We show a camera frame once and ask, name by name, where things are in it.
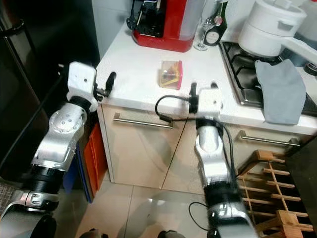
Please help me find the clear container with pink lid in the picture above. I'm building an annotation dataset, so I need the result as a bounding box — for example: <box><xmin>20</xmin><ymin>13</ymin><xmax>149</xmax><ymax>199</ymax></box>
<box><xmin>159</xmin><ymin>60</ymin><xmax>183</xmax><ymax>91</ymax></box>

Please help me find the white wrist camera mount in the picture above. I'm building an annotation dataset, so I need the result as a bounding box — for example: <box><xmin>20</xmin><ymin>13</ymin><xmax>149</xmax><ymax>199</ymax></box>
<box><xmin>198</xmin><ymin>88</ymin><xmax>224</xmax><ymax>120</ymax></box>
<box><xmin>67</xmin><ymin>62</ymin><xmax>99</xmax><ymax>113</ymax></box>

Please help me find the dark brushed steel fridge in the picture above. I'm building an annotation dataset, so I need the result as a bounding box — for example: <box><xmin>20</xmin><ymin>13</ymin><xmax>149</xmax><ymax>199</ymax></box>
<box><xmin>285</xmin><ymin>134</ymin><xmax>317</xmax><ymax>199</ymax></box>

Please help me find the grey cloth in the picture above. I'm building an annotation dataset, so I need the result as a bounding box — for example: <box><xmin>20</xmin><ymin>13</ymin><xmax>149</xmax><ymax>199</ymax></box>
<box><xmin>255</xmin><ymin>59</ymin><xmax>307</xmax><ymax>124</ymax></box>

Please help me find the red coffee machine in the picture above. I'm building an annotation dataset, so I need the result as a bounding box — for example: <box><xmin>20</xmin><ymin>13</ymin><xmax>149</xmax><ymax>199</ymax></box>
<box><xmin>127</xmin><ymin>0</ymin><xmax>204</xmax><ymax>53</ymax></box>

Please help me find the wooden wine rack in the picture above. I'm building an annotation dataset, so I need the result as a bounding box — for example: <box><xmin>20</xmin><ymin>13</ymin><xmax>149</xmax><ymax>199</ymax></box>
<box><xmin>235</xmin><ymin>149</ymin><xmax>317</xmax><ymax>238</ymax></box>

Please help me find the black fridge with bar handle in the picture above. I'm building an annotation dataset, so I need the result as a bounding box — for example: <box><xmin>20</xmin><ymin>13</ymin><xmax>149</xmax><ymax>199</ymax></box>
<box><xmin>0</xmin><ymin>0</ymin><xmax>101</xmax><ymax>181</ymax></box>

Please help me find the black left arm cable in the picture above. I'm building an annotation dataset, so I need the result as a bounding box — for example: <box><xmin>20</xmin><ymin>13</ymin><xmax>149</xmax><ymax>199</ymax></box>
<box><xmin>0</xmin><ymin>74</ymin><xmax>72</xmax><ymax>169</ymax></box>

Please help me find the dark green bottle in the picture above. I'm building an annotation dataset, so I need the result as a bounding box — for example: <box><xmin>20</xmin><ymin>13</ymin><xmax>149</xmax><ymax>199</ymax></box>
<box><xmin>203</xmin><ymin>0</ymin><xmax>228</xmax><ymax>46</ymax></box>

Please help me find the steel gas hob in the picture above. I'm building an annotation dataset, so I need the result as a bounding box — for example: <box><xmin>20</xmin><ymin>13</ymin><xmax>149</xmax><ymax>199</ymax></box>
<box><xmin>220</xmin><ymin>41</ymin><xmax>317</xmax><ymax>117</ymax></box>

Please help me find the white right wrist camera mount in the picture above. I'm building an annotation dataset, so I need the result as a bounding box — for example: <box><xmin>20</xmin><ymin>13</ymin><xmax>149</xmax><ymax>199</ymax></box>
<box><xmin>198</xmin><ymin>88</ymin><xmax>224</xmax><ymax>120</ymax></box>

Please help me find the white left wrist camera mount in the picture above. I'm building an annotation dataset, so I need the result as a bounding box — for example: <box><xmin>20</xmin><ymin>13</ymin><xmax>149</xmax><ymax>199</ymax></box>
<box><xmin>67</xmin><ymin>62</ymin><xmax>99</xmax><ymax>113</ymax></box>

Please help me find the orange crate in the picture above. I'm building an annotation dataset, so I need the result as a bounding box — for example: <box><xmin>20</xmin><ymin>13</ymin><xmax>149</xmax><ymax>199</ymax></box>
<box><xmin>83</xmin><ymin>124</ymin><xmax>108</xmax><ymax>194</ymax></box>

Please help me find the tall grey canister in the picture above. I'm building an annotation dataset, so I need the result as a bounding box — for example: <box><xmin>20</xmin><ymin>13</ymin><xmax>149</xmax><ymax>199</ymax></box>
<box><xmin>297</xmin><ymin>0</ymin><xmax>317</xmax><ymax>50</ymax></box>

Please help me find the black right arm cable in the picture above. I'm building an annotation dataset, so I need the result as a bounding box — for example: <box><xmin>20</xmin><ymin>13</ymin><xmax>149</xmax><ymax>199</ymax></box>
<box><xmin>155</xmin><ymin>94</ymin><xmax>237</xmax><ymax>172</ymax></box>

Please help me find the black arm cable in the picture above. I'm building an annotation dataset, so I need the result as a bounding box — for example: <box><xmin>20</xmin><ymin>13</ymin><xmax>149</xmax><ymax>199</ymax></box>
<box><xmin>155</xmin><ymin>94</ymin><xmax>237</xmax><ymax>172</ymax></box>
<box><xmin>0</xmin><ymin>74</ymin><xmax>72</xmax><ymax>169</ymax></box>

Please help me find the thin black floor cable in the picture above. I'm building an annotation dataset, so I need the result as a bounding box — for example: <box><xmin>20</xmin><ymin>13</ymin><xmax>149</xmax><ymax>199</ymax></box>
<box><xmin>189</xmin><ymin>202</ymin><xmax>209</xmax><ymax>231</ymax></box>

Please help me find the white pot with handle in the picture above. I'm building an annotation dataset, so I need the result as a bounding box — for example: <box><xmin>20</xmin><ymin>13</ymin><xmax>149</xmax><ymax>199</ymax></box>
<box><xmin>238</xmin><ymin>0</ymin><xmax>317</xmax><ymax>65</ymax></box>

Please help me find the clear wine glass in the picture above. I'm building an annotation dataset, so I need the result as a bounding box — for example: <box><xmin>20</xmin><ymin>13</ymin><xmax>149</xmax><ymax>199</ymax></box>
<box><xmin>193</xmin><ymin>0</ymin><xmax>218</xmax><ymax>51</ymax></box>

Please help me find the blue flat board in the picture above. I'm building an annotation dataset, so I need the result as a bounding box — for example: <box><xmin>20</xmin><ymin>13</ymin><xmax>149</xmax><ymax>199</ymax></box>
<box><xmin>67</xmin><ymin>159</ymin><xmax>95</xmax><ymax>204</ymax></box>

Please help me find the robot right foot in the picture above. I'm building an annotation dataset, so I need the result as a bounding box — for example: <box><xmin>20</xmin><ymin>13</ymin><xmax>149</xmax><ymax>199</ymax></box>
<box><xmin>159</xmin><ymin>231</ymin><xmax>183</xmax><ymax>238</ymax></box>

